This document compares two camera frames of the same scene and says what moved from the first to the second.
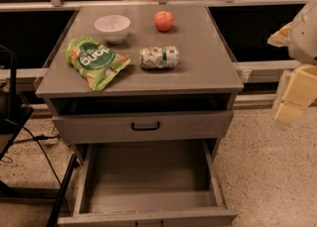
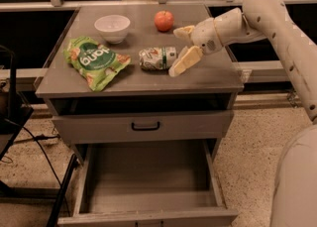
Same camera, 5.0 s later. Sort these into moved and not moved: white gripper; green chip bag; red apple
Moved: white gripper
Not moved: red apple; green chip bag
